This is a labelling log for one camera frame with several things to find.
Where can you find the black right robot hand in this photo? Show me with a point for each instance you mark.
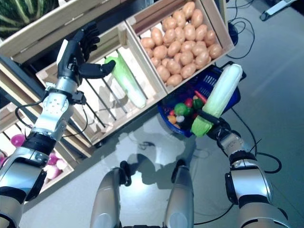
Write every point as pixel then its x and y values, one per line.
pixel 221 129

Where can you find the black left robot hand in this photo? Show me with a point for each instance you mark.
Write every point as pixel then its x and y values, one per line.
pixel 69 61

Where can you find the long green napa cabbage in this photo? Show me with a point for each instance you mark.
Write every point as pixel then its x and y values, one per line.
pixel 223 90
pixel 129 85

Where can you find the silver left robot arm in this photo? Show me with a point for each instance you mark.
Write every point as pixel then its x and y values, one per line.
pixel 54 111

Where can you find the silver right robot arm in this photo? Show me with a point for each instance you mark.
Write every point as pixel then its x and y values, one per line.
pixel 249 185

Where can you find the blue plastic shopping basket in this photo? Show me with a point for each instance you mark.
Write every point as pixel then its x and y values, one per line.
pixel 162 114

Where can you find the green toy bell pepper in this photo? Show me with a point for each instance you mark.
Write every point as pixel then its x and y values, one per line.
pixel 197 104
pixel 190 112

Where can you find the orange toy carrot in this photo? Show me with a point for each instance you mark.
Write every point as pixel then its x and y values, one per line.
pixel 200 95

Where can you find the wooden pumpkin crate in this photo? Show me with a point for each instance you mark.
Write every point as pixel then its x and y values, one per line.
pixel 71 21

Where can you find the red toy tomato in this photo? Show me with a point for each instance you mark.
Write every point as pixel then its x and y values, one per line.
pixel 188 102

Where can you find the white toy garlic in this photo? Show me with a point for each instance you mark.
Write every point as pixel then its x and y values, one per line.
pixel 180 118

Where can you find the small orange toy vegetable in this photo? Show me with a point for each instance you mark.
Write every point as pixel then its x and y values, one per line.
pixel 177 126

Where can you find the small round green cabbage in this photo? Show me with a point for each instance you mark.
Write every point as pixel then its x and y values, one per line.
pixel 181 108

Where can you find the orange toy fruit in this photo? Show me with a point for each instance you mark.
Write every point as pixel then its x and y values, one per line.
pixel 172 119

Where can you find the small red toy vegetable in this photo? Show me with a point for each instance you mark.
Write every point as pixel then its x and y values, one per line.
pixel 171 112

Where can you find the large green striped pumpkin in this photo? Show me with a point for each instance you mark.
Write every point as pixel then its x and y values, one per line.
pixel 21 14

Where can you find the brown toy potato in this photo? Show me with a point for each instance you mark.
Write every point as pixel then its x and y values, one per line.
pixel 169 23
pixel 189 32
pixel 188 70
pixel 187 45
pixel 177 57
pixel 169 35
pixel 160 51
pixel 201 32
pixel 179 33
pixel 163 72
pixel 157 35
pixel 199 48
pixel 165 62
pixel 174 80
pixel 215 51
pixel 186 58
pixel 210 38
pixel 173 66
pixel 147 42
pixel 188 8
pixel 156 61
pixel 197 17
pixel 179 16
pixel 202 59
pixel 149 52
pixel 174 47

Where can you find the wide slatted wooden crate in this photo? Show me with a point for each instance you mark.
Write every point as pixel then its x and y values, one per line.
pixel 152 90

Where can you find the silver right robot leg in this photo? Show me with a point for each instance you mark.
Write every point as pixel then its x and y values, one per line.
pixel 179 202

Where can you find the purple white toy onion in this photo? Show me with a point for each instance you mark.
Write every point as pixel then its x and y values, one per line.
pixel 2 159
pixel 61 164
pixel 17 140
pixel 53 158
pixel 53 171

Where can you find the wooden potato crate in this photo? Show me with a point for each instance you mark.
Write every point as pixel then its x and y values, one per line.
pixel 221 28

